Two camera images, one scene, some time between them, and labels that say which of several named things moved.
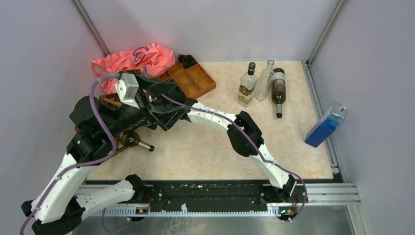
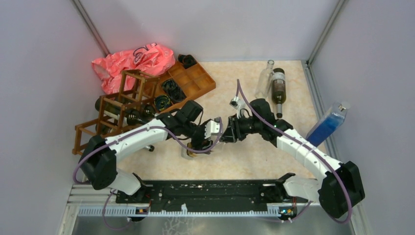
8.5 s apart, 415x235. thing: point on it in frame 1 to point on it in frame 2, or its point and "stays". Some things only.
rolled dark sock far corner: (187, 60) stays
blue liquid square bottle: (328, 125) stays
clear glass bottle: (264, 84) stays
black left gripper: (166, 115) to (197, 145)
